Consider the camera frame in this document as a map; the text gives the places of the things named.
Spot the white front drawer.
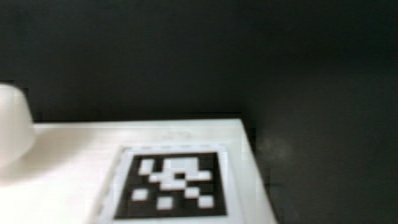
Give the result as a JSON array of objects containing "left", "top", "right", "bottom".
[{"left": 0, "top": 81, "right": 281, "bottom": 224}]

